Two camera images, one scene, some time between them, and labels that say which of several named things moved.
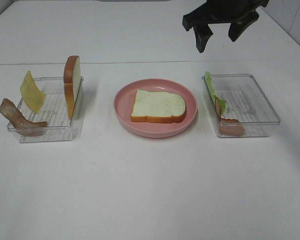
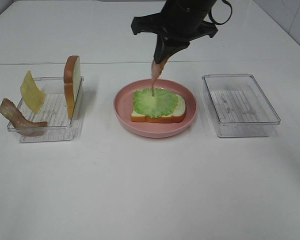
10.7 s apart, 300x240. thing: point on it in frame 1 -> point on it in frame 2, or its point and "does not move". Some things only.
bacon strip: [228, 127] -> [156, 70]
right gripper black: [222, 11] -> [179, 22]
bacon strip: [22, 125] does not move
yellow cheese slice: [32, 92] does not move
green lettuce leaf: [222, 104] -> [163, 103]
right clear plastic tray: [238, 106] does not move
